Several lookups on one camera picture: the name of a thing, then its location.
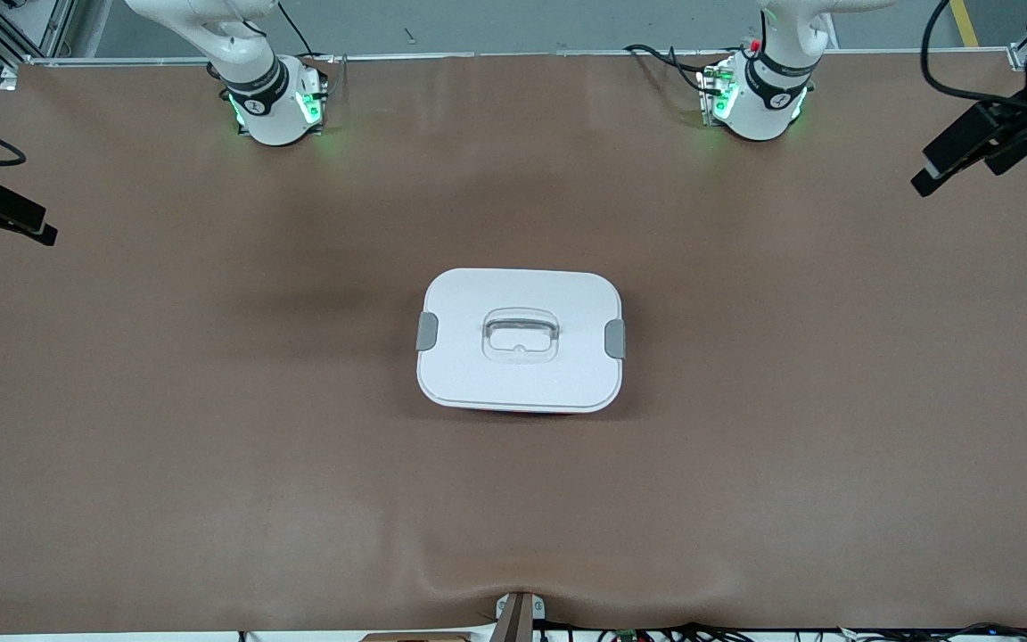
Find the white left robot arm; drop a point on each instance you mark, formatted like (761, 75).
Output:
(768, 98)

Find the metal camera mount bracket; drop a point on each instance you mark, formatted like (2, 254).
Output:
(518, 620)

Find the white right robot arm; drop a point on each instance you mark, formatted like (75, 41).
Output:
(255, 89)

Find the brown table mat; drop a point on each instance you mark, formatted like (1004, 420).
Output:
(745, 490)

